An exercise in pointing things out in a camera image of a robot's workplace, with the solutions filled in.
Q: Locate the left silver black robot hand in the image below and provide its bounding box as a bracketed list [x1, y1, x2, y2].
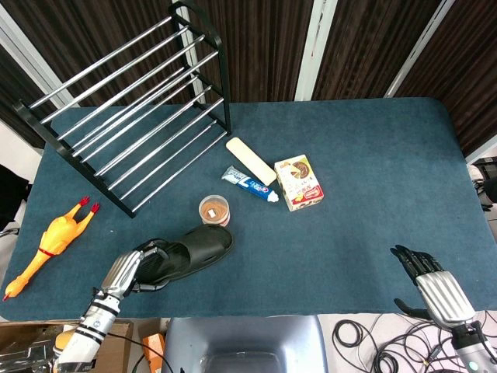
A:
[99, 237, 174, 301]

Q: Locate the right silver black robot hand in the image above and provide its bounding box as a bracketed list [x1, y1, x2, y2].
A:
[390, 244, 477, 327]

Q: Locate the black slipper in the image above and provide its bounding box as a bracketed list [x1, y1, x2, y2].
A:
[134, 224, 235, 284]

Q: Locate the black chrome shoe rack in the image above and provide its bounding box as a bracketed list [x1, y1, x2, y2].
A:
[11, 0, 233, 218]

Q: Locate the yellow rubber chicken toy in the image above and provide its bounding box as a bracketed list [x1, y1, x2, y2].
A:
[2, 196, 101, 302]

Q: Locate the brown cardboard box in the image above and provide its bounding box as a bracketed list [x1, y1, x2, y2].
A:
[0, 319, 135, 373]

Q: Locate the orange packet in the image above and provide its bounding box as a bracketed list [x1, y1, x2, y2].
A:
[141, 333, 168, 373]

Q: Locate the clear plastic snack jar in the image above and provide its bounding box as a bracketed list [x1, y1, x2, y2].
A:
[198, 195, 231, 228]

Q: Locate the black equipment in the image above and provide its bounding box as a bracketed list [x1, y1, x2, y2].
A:
[467, 155, 497, 213]

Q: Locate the black chair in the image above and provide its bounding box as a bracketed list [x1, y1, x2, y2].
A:
[0, 162, 33, 236]

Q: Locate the blue felt table cloth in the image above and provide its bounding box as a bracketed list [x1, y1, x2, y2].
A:
[0, 96, 497, 322]

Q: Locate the grey robot torso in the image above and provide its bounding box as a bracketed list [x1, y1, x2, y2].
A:
[165, 315, 331, 373]

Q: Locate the blue white toothpaste tube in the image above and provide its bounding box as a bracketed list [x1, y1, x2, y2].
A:
[221, 165, 280, 204]

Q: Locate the beige oblong case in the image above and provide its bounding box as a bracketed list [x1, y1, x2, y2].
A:
[225, 137, 277, 187]

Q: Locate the cookie box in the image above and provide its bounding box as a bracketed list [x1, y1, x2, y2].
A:
[273, 154, 325, 212]

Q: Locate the black cable tangle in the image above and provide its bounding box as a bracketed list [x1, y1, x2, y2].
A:
[367, 310, 497, 373]

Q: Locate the black coiled cable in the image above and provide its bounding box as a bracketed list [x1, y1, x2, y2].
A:
[333, 319, 374, 347]

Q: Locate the white partition post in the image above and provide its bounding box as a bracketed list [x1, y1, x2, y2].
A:
[0, 15, 81, 110]
[294, 0, 339, 103]
[181, 0, 207, 106]
[384, 0, 456, 99]

